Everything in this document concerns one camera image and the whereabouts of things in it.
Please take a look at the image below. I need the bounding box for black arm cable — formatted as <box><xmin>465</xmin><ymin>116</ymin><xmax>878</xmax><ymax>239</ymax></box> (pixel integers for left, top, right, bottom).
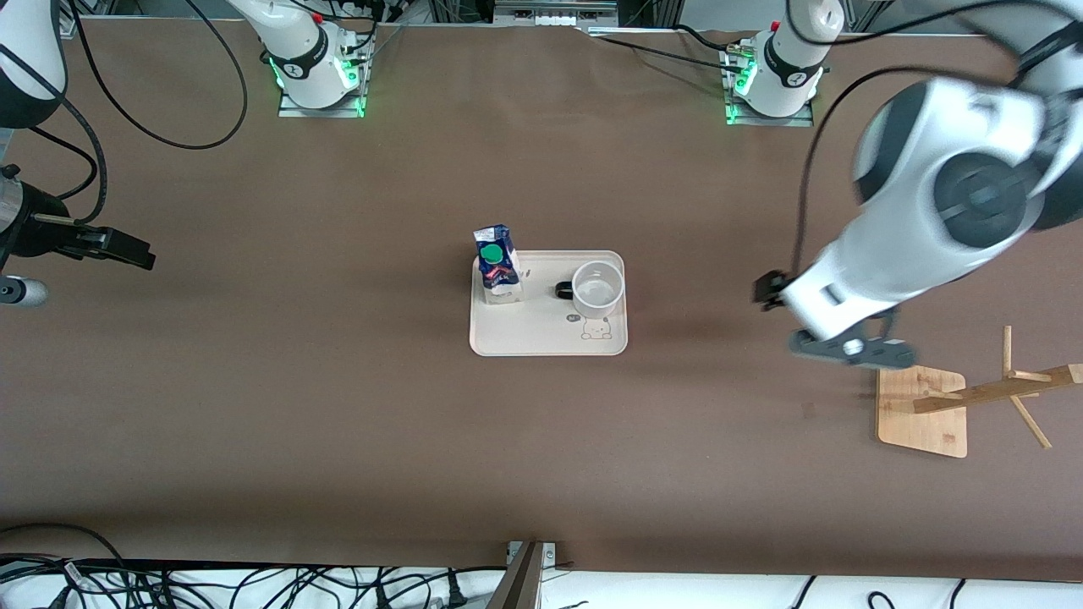
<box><xmin>0</xmin><ymin>0</ymin><xmax>248</xmax><ymax>226</ymax></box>
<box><xmin>794</xmin><ymin>0</ymin><xmax>1069</xmax><ymax>273</ymax></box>

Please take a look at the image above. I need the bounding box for black base power cable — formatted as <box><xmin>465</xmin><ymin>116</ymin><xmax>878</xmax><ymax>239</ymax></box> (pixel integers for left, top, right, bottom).
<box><xmin>673</xmin><ymin>24</ymin><xmax>745</xmax><ymax>53</ymax></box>
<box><xmin>588</xmin><ymin>34</ymin><xmax>745</xmax><ymax>74</ymax></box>

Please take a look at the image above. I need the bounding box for white smiley face cup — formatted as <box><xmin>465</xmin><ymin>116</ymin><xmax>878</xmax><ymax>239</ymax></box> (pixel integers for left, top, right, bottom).
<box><xmin>554</xmin><ymin>261</ymin><xmax>626</xmax><ymax>321</ymax></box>

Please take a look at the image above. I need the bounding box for grey metal post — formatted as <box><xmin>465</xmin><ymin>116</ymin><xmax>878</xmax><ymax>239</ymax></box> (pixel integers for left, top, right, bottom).
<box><xmin>487</xmin><ymin>541</ymin><xmax>544</xmax><ymax>609</ymax></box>

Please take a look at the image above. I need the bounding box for beige rabbit print tray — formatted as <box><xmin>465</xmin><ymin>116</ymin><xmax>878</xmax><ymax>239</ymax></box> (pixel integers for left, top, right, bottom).
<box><xmin>470</xmin><ymin>250</ymin><xmax>629</xmax><ymax>357</ymax></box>

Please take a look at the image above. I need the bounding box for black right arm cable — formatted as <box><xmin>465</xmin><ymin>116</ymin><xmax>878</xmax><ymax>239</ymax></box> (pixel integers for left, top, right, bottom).
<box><xmin>0</xmin><ymin>0</ymin><xmax>248</xmax><ymax>226</ymax></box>

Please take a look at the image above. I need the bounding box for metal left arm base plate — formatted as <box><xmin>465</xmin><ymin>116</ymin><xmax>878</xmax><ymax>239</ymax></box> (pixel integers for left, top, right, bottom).
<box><xmin>722</xmin><ymin>41</ymin><xmax>816</xmax><ymax>128</ymax></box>

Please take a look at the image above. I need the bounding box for blue white milk carton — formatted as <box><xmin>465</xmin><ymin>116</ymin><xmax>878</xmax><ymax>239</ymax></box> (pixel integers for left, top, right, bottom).
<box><xmin>473</xmin><ymin>224</ymin><xmax>524</xmax><ymax>305</ymax></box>

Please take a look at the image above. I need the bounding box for wooden mug tree stand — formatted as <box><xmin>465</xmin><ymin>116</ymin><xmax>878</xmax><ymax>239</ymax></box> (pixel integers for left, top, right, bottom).
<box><xmin>876</xmin><ymin>326</ymin><xmax>1083</xmax><ymax>459</ymax></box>

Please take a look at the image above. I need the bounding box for grey power strip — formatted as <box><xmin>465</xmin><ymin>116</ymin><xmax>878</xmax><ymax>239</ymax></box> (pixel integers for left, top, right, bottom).
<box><xmin>493</xmin><ymin>0</ymin><xmax>620</xmax><ymax>28</ymax></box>

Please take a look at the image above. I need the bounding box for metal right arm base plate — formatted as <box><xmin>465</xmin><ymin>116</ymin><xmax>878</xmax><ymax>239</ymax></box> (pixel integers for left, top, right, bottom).
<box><xmin>278</xmin><ymin>34</ymin><xmax>370</xmax><ymax>119</ymax></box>

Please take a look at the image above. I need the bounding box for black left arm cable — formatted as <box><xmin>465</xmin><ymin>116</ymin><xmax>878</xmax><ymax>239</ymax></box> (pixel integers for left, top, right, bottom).
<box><xmin>794</xmin><ymin>0</ymin><xmax>1069</xmax><ymax>273</ymax></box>

